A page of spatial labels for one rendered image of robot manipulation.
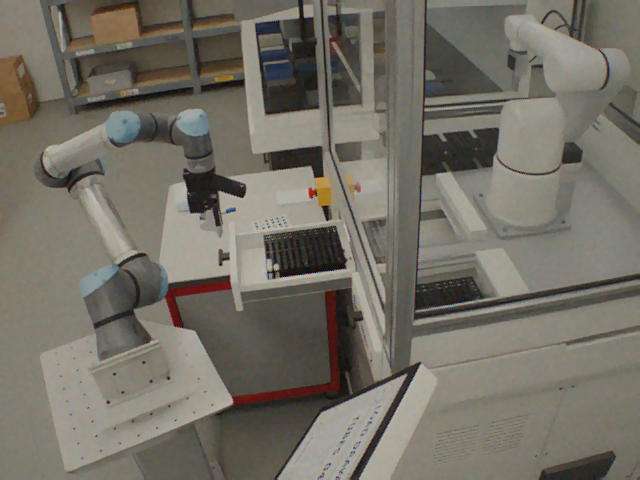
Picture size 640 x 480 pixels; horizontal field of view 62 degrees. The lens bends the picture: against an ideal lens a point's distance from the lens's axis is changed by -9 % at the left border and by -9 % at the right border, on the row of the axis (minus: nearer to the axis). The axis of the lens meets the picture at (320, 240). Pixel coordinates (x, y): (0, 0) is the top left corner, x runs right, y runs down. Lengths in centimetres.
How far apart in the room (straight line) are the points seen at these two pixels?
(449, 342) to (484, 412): 33
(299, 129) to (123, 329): 122
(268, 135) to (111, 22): 317
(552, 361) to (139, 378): 102
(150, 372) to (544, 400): 101
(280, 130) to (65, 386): 131
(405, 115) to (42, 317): 258
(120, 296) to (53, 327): 160
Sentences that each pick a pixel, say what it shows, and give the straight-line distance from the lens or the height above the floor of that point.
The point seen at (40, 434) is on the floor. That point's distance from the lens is 265.
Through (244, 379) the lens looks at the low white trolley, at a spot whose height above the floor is 23.
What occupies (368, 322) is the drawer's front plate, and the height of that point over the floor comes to 93.
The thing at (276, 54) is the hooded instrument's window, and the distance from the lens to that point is 227.
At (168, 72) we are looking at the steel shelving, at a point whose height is 14.
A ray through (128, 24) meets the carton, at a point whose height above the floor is 73.
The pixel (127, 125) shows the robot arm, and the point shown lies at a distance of 140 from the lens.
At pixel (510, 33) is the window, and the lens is 93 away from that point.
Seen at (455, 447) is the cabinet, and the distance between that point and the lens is 161.
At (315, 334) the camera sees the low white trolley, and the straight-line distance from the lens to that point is 209.
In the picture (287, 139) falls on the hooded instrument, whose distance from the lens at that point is 239.
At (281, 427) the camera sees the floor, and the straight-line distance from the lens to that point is 236.
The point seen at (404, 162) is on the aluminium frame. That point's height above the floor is 146.
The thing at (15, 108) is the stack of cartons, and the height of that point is 13.
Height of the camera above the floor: 191
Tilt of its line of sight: 36 degrees down
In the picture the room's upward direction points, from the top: 4 degrees counter-clockwise
